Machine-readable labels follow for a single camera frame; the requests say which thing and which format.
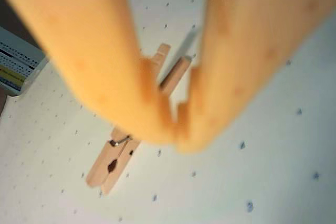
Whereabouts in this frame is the white device with labels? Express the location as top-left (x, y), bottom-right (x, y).
top-left (0, 26), bottom-right (49, 97)

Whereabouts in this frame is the white dotted paper sheet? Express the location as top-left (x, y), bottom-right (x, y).
top-left (0, 0), bottom-right (336, 224)

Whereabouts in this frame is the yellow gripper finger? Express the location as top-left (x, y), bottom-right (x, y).
top-left (0, 0), bottom-right (176, 145)
top-left (177, 0), bottom-right (336, 154)

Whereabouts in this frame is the wooden clothespin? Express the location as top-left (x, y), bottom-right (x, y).
top-left (86, 43), bottom-right (194, 196)

